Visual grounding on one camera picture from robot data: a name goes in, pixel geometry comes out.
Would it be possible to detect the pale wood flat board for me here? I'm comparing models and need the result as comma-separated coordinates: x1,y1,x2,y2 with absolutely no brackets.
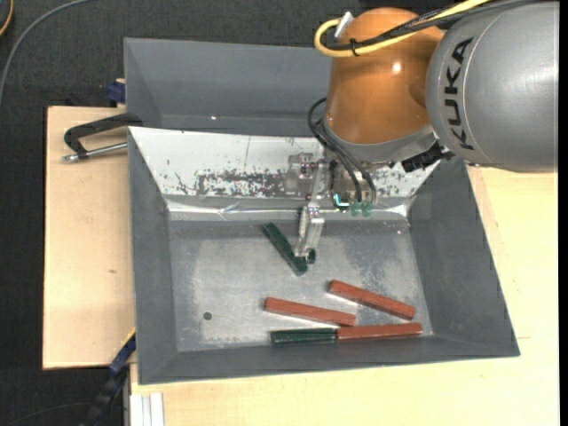
42,106,138,370

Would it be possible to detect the dark green block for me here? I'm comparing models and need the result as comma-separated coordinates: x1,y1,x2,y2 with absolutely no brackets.
270,327,341,346
261,222,317,277

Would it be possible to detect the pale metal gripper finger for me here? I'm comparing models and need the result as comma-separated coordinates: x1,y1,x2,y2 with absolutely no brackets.
293,207,311,257
304,206,327,260

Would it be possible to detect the grey metal bin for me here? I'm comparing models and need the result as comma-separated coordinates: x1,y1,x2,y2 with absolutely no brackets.
122,36,521,385

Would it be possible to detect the black cylinder on white bracket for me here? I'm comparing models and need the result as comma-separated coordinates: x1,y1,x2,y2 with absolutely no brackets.
390,142,454,173

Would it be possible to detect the red-brown flat block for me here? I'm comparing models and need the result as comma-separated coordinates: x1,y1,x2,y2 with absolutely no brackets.
335,322,424,342
264,296,358,327
327,280,417,321

